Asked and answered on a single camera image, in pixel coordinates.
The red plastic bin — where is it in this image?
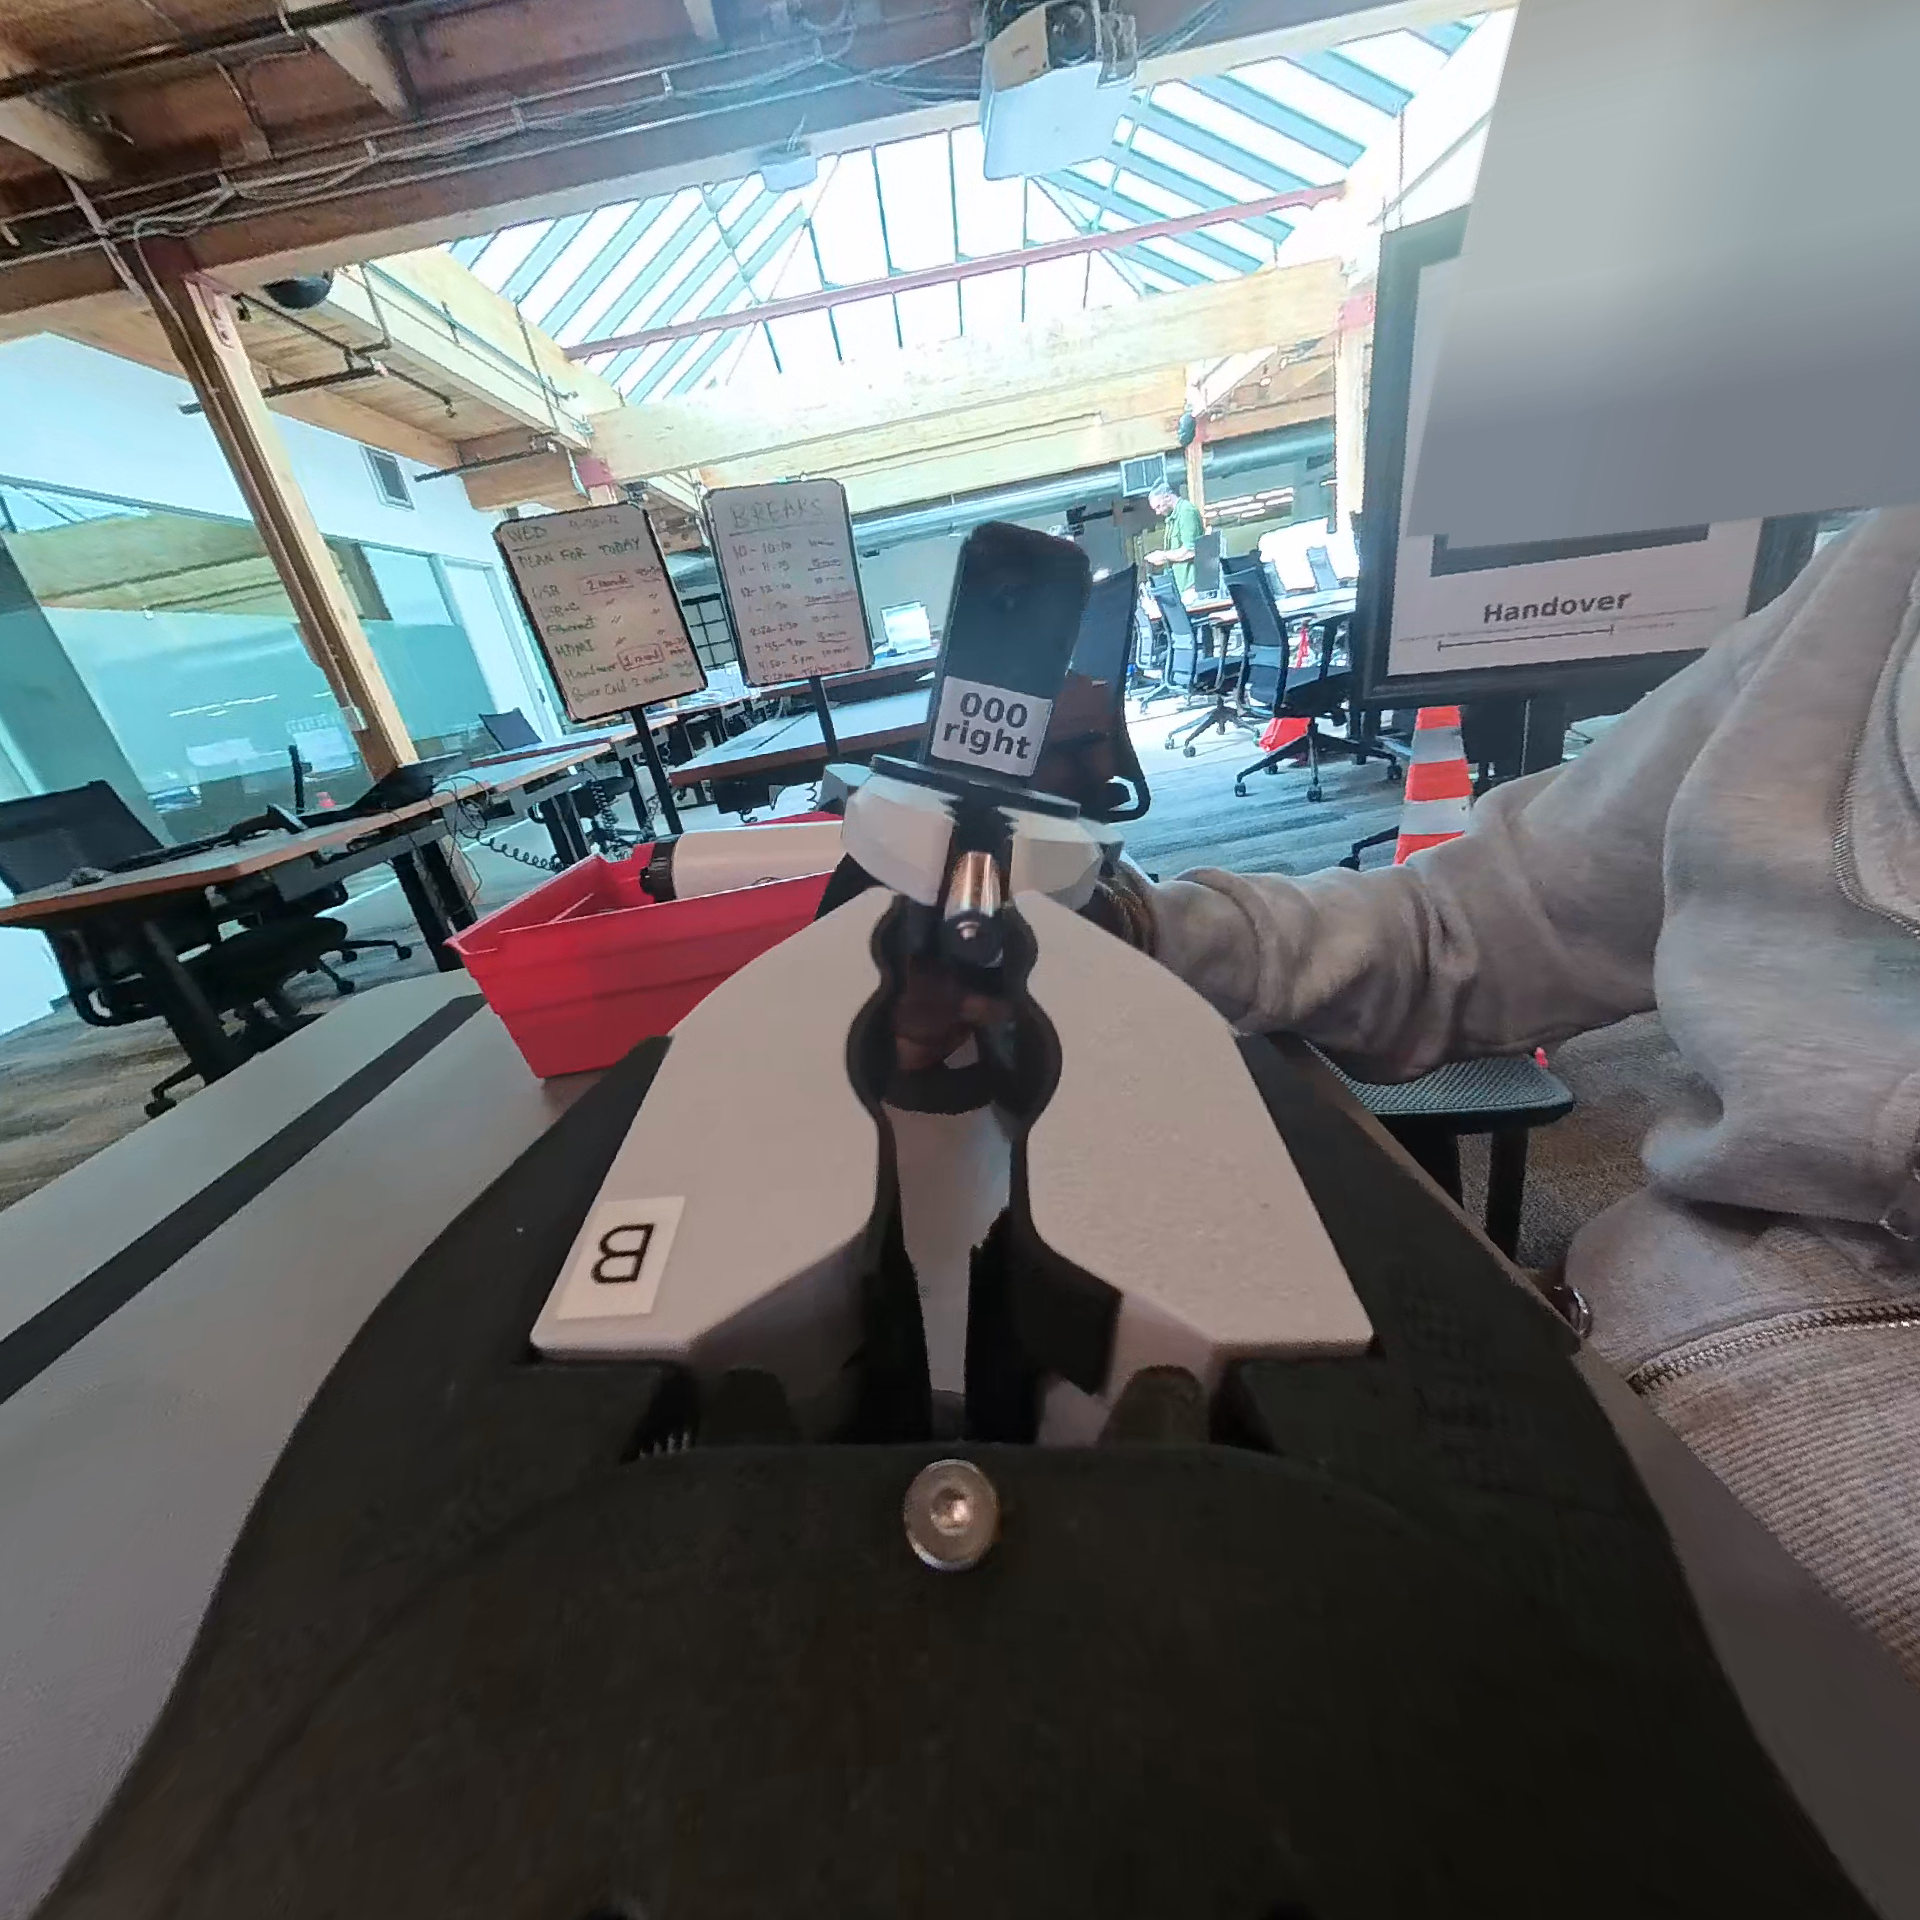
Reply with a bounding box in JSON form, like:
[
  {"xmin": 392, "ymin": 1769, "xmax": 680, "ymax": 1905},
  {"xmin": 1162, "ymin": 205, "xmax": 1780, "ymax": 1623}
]
[{"xmin": 451, "ymin": 816, "xmax": 843, "ymax": 1083}]

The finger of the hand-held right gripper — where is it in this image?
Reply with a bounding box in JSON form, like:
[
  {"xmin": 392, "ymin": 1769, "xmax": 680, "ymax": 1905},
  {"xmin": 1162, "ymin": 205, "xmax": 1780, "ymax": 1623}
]
[
  {"xmin": 996, "ymin": 808, "xmax": 1110, "ymax": 912},
  {"xmin": 837, "ymin": 779, "xmax": 966, "ymax": 903}
]

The person's right hand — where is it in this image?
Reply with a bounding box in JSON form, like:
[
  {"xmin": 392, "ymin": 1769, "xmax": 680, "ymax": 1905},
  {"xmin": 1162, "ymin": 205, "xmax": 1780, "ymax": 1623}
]
[{"xmin": 891, "ymin": 959, "xmax": 1028, "ymax": 1086}]

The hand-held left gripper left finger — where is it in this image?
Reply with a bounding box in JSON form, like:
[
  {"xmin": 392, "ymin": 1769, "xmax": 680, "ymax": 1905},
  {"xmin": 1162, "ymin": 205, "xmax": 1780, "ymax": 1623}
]
[{"xmin": 530, "ymin": 899, "xmax": 903, "ymax": 1420}]

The white bottle black cap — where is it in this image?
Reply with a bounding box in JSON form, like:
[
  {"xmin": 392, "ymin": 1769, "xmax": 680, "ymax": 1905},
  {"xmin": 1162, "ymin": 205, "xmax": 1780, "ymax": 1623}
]
[{"xmin": 640, "ymin": 818, "xmax": 852, "ymax": 903}]

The handwritten whiteboard on stand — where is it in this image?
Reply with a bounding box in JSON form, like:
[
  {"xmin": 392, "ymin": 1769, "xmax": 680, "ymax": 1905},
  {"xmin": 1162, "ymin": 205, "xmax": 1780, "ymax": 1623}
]
[
  {"xmin": 702, "ymin": 481, "xmax": 877, "ymax": 768},
  {"xmin": 490, "ymin": 509, "xmax": 711, "ymax": 840}
]

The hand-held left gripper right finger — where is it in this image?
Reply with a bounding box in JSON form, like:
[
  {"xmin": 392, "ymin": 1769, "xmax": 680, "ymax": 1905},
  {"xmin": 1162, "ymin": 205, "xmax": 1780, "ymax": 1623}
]
[{"xmin": 1020, "ymin": 895, "xmax": 1375, "ymax": 1420}]

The black perforated armrest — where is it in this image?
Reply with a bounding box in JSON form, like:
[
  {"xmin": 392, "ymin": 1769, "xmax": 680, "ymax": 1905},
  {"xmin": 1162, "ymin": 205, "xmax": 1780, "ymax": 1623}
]
[{"xmin": 1308, "ymin": 1040, "xmax": 1580, "ymax": 1266}]

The copper black battery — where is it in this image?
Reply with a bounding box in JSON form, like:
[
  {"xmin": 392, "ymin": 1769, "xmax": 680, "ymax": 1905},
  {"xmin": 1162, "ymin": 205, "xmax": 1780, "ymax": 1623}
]
[{"xmin": 937, "ymin": 846, "xmax": 1013, "ymax": 969}]

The brown chair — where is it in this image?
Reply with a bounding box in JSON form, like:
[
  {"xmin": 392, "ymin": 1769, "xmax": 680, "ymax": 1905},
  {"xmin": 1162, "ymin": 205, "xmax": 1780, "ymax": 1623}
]
[{"xmin": 1034, "ymin": 674, "xmax": 1156, "ymax": 823}]

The person's right forearm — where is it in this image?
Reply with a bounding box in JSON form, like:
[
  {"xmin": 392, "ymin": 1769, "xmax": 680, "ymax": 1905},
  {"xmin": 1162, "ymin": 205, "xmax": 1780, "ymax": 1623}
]
[{"xmin": 1144, "ymin": 721, "xmax": 1694, "ymax": 1086}]

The person's grey hooded jacket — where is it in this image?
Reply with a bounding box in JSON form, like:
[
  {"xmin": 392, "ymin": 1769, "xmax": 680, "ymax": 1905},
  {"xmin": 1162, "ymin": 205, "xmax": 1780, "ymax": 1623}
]
[{"xmin": 1560, "ymin": 509, "xmax": 1920, "ymax": 1653}]

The black office chair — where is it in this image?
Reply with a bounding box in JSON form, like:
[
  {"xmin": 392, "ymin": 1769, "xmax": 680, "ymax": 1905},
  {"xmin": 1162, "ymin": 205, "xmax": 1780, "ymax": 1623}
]
[
  {"xmin": 1225, "ymin": 556, "xmax": 1359, "ymax": 808},
  {"xmin": 0, "ymin": 779, "xmax": 408, "ymax": 1055}
]

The orange traffic cone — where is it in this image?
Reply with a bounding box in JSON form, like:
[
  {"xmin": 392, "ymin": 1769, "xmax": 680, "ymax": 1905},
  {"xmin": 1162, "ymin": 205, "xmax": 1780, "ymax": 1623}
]
[{"xmin": 1395, "ymin": 706, "xmax": 1475, "ymax": 866}]

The white ceiling projector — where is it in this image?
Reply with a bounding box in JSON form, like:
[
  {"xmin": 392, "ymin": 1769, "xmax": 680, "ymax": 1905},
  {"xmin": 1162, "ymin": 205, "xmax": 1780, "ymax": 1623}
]
[{"xmin": 977, "ymin": 0, "xmax": 1139, "ymax": 183}]

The framed marker sign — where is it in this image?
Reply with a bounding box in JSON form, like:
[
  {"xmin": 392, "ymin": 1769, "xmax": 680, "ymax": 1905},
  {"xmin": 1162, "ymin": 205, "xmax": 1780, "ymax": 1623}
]
[{"xmin": 1357, "ymin": 210, "xmax": 1831, "ymax": 712}]

